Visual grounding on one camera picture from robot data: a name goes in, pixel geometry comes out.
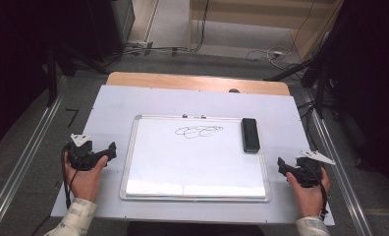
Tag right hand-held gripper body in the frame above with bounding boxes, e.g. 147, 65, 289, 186
294, 149, 336, 189

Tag person's left hand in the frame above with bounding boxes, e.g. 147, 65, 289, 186
63, 151, 109, 204

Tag large white panel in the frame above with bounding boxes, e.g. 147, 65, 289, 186
50, 84, 336, 227

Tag wooden table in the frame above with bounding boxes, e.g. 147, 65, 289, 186
105, 71, 292, 97

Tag white floor cable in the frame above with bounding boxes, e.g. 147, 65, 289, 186
245, 46, 294, 71

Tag power strip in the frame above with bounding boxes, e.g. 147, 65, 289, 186
126, 39, 155, 51

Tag black cable beside table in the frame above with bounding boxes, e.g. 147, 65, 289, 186
297, 100, 318, 152

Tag black cabinet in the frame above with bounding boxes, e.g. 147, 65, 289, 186
59, 0, 137, 63

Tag black whiteboard eraser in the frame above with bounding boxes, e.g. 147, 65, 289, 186
241, 117, 261, 154

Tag silver-framed whiteboard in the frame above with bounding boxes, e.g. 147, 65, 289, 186
119, 113, 272, 203

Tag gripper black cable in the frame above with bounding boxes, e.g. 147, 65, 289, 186
60, 145, 81, 210
305, 159, 330, 221

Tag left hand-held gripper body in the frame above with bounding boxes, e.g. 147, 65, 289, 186
65, 133, 102, 172

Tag aluminium rail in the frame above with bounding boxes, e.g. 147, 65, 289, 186
304, 90, 374, 236
0, 76, 70, 236

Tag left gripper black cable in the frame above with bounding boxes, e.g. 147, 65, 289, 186
60, 145, 81, 210

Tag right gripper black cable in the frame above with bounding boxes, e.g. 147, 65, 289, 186
305, 159, 330, 221

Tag black metal stand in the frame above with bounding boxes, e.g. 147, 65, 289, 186
263, 30, 334, 120

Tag black floor cables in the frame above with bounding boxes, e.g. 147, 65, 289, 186
102, 40, 196, 68

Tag person's right hand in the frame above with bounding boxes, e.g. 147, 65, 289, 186
285, 166, 331, 220

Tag light wooden shelf unit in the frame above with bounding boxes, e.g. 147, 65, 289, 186
187, 0, 345, 61

